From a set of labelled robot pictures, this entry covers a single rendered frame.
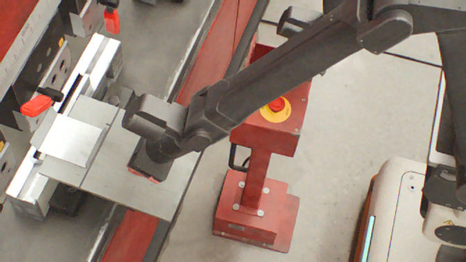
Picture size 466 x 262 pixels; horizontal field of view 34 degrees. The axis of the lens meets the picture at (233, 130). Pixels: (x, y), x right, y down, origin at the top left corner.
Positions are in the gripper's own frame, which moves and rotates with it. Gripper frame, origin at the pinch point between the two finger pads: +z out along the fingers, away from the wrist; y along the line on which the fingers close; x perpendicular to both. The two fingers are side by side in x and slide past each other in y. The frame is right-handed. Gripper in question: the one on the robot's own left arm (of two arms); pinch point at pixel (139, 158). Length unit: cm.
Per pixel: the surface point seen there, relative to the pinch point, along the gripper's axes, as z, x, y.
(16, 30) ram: -26.7, -31.5, 3.9
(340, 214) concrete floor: 68, 90, -47
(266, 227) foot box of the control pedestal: 68, 66, -30
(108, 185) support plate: 4.2, -1.9, 5.9
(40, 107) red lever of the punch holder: -19.0, -22.6, 8.9
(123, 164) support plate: 3.9, -1.2, 1.1
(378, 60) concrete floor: 71, 87, -110
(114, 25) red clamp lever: -8.2, -16.7, -15.9
